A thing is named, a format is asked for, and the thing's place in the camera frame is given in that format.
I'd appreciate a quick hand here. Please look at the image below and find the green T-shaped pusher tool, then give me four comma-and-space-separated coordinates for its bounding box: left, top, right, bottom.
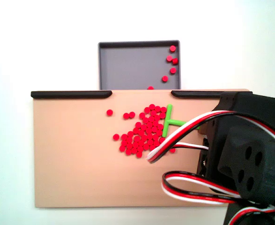
161, 104, 207, 138

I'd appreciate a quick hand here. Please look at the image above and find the pile of red granules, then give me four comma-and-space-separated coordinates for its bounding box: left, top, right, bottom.
119, 106, 176, 159

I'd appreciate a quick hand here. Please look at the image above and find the grey tray container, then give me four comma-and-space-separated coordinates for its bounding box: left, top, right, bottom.
97, 39, 182, 90

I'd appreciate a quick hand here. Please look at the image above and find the beige board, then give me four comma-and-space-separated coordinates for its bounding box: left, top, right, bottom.
31, 88, 253, 209

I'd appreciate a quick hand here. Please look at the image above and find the black edge rail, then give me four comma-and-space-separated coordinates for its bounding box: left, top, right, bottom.
171, 90, 224, 99
30, 90, 113, 99

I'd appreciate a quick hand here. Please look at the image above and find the red black white servo cable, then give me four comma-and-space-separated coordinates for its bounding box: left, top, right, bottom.
228, 206, 275, 225
162, 170, 243, 206
146, 110, 275, 164

